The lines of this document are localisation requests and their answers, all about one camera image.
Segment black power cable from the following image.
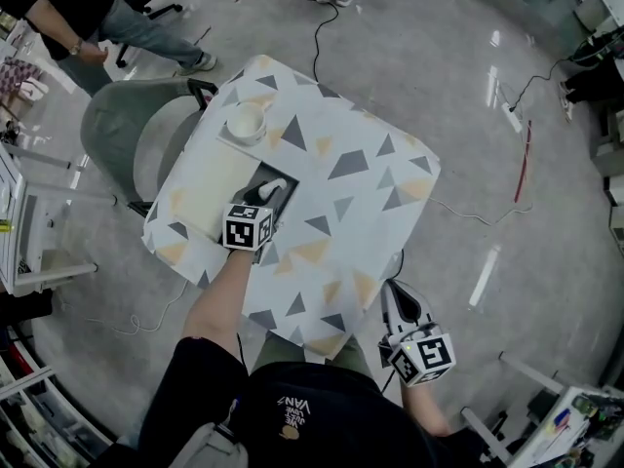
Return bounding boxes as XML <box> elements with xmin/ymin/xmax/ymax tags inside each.
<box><xmin>509</xmin><ymin>54</ymin><xmax>594</xmax><ymax>113</ymax></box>

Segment small white item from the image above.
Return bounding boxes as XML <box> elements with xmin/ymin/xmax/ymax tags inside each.
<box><xmin>257</xmin><ymin>177</ymin><xmax>289</xmax><ymax>201</ymax></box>

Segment grey box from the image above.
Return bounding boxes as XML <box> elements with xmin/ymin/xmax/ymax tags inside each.
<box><xmin>232</xmin><ymin>160</ymin><xmax>300</xmax><ymax>224</ymax></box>

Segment white desk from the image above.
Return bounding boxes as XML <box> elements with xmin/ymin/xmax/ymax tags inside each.
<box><xmin>0</xmin><ymin>138</ymin><xmax>119</xmax><ymax>297</ymax></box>

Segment black floor cable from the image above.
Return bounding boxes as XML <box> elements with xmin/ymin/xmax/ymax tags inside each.
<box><xmin>301</xmin><ymin>0</ymin><xmax>341</xmax><ymax>85</ymax></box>

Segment person's left forearm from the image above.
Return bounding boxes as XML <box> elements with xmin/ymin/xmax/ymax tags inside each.
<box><xmin>181</xmin><ymin>249</ymin><xmax>255</xmax><ymax>356</ymax></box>

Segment white power strip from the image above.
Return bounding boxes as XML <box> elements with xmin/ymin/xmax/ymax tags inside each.
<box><xmin>500</xmin><ymin>101</ymin><xmax>524</xmax><ymax>134</ymax></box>

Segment white cluttered table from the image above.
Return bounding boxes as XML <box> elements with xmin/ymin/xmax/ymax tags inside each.
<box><xmin>459</xmin><ymin>350</ymin><xmax>624</xmax><ymax>468</ymax></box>

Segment white floor cable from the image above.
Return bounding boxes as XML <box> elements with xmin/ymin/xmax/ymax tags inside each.
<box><xmin>427</xmin><ymin>195</ymin><xmax>535</xmax><ymax>227</ymax></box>
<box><xmin>58</xmin><ymin>280</ymin><xmax>190</xmax><ymax>335</ymax></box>

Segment person's green trousers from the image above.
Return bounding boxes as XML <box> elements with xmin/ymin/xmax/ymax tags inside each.
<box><xmin>249</xmin><ymin>332</ymin><xmax>375</xmax><ymax>378</ymax></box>

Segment triangle patterned tablecloth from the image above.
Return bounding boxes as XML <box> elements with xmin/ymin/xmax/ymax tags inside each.
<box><xmin>141</xmin><ymin>54</ymin><xmax>443</xmax><ymax>362</ymax></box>

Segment person's right forearm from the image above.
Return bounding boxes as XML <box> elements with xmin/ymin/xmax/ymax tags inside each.
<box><xmin>399</xmin><ymin>380</ymin><xmax>452</xmax><ymax>438</ymax></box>

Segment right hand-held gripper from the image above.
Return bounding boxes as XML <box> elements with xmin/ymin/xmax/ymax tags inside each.
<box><xmin>378</xmin><ymin>280</ymin><xmax>457</xmax><ymax>389</ymax></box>

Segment grey shoulder bag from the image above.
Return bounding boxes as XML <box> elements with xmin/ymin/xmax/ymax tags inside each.
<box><xmin>178</xmin><ymin>420</ymin><xmax>251</xmax><ymax>468</ymax></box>

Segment white round bowl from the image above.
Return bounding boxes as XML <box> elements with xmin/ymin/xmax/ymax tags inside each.
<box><xmin>225</xmin><ymin>100</ymin><xmax>269</xmax><ymax>145</ymax></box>

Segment person's black t-shirt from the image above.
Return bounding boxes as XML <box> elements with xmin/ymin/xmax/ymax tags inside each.
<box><xmin>137</xmin><ymin>335</ymin><xmax>491</xmax><ymax>468</ymax></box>

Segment grey chair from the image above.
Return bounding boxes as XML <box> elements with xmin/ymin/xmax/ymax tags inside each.
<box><xmin>79</xmin><ymin>77</ymin><xmax>219</xmax><ymax>219</ymax></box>

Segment white flat box lid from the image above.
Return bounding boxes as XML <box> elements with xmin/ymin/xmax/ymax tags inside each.
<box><xmin>169</xmin><ymin>134</ymin><xmax>261</xmax><ymax>243</ymax></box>

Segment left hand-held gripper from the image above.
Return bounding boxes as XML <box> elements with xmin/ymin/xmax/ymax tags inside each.
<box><xmin>222</xmin><ymin>183</ymin><xmax>290</xmax><ymax>265</ymax></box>

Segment white storage shelf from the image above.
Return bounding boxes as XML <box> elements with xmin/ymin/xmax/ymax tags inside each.
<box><xmin>0</xmin><ymin>353</ymin><xmax>116</xmax><ymax>468</ymax></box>

